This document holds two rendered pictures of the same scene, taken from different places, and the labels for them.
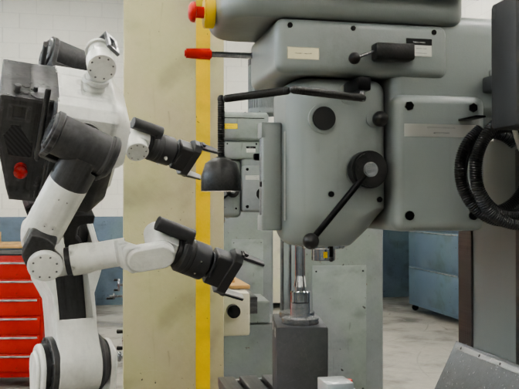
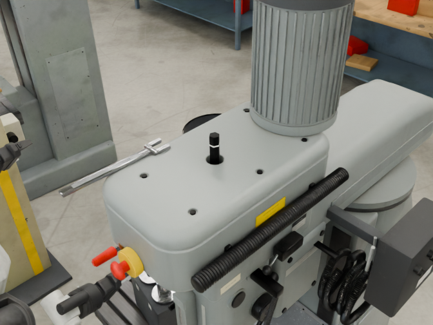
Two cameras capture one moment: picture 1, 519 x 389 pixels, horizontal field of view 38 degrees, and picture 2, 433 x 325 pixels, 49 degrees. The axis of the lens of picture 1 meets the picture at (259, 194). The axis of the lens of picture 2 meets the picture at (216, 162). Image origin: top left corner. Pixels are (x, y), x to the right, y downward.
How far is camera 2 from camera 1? 1.39 m
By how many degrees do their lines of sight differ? 47
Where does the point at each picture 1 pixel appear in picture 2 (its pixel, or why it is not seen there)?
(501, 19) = (391, 259)
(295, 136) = (216, 313)
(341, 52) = (254, 263)
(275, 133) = (192, 303)
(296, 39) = (225, 280)
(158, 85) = not seen: outside the picture
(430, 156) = (297, 274)
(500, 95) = (378, 294)
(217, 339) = (15, 175)
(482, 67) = (328, 203)
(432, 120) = (300, 256)
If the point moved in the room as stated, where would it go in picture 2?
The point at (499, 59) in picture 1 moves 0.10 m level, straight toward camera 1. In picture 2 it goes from (382, 276) to (406, 314)
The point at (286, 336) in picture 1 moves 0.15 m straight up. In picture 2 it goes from (163, 316) to (160, 287)
